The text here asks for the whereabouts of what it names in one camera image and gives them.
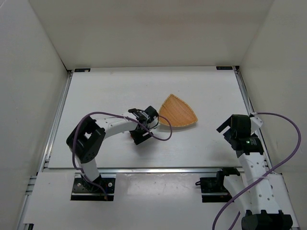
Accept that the left aluminium rail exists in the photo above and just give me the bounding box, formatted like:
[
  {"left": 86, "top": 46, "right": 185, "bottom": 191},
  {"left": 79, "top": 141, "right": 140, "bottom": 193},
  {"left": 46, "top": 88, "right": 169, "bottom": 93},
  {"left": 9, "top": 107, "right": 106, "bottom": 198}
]
[{"left": 36, "top": 70, "right": 73, "bottom": 174}]

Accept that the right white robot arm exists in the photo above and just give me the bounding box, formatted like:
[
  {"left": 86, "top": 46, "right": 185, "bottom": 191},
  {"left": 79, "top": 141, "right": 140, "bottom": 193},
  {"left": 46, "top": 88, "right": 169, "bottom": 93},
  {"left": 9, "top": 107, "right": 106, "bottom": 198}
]
[{"left": 217, "top": 115, "right": 293, "bottom": 230}]

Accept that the white foam front board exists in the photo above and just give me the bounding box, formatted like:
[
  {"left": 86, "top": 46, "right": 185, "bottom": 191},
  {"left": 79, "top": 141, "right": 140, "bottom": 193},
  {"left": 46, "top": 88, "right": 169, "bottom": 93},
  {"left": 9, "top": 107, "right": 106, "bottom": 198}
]
[{"left": 24, "top": 172, "right": 223, "bottom": 230}]

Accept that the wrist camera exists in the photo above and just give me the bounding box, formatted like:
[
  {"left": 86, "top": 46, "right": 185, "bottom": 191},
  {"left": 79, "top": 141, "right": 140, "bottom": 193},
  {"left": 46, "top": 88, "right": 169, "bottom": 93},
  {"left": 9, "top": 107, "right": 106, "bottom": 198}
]
[
  {"left": 128, "top": 105, "right": 160, "bottom": 129},
  {"left": 230, "top": 115, "right": 263, "bottom": 137}
]

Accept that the right aluminium rail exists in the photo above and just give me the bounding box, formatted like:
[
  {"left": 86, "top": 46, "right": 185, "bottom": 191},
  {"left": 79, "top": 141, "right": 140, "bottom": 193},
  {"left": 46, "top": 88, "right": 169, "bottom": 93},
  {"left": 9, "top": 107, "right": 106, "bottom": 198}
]
[{"left": 233, "top": 66, "right": 272, "bottom": 169}]

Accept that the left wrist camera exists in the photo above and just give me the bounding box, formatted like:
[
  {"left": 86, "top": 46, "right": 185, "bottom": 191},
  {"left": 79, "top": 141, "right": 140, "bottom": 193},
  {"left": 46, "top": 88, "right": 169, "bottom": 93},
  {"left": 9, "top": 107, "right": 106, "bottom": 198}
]
[{"left": 128, "top": 105, "right": 160, "bottom": 129}]

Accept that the front aluminium rail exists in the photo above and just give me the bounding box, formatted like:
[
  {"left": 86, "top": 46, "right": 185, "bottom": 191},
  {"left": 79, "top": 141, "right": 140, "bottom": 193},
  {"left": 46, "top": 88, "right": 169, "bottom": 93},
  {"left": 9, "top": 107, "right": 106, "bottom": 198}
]
[{"left": 95, "top": 166, "right": 243, "bottom": 175}]

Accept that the aluminium rail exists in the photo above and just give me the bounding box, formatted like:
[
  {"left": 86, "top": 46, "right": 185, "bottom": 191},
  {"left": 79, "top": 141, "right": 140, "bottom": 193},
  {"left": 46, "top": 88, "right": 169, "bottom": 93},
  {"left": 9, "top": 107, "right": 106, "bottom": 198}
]
[
  {"left": 36, "top": 70, "right": 73, "bottom": 174},
  {"left": 95, "top": 166, "right": 243, "bottom": 175},
  {"left": 233, "top": 66, "right": 272, "bottom": 169}
]

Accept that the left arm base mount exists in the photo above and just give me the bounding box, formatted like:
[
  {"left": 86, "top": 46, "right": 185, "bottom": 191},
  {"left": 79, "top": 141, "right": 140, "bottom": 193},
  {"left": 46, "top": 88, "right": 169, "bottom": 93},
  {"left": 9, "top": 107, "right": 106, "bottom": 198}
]
[{"left": 71, "top": 174, "right": 116, "bottom": 201}]

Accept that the woven triangular fruit basket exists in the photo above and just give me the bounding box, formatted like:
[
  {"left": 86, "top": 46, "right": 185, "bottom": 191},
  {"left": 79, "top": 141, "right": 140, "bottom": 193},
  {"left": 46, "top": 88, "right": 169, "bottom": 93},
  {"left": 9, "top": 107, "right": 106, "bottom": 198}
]
[{"left": 158, "top": 94, "right": 198, "bottom": 127}]

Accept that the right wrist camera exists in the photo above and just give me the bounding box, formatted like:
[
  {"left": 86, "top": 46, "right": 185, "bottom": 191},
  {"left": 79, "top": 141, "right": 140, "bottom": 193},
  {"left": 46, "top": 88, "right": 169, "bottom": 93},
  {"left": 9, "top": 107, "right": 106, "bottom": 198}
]
[{"left": 230, "top": 115, "right": 263, "bottom": 137}]

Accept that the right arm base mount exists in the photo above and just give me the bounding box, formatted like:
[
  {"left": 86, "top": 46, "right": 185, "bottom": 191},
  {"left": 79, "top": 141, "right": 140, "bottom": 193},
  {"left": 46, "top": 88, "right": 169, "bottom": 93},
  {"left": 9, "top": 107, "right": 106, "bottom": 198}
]
[{"left": 195, "top": 167, "right": 240, "bottom": 203}]

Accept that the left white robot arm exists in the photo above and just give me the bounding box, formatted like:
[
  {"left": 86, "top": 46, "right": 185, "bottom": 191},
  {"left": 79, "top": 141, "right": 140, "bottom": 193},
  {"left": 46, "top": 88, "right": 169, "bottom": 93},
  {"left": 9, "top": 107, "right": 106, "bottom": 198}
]
[{"left": 66, "top": 111, "right": 159, "bottom": 186}]

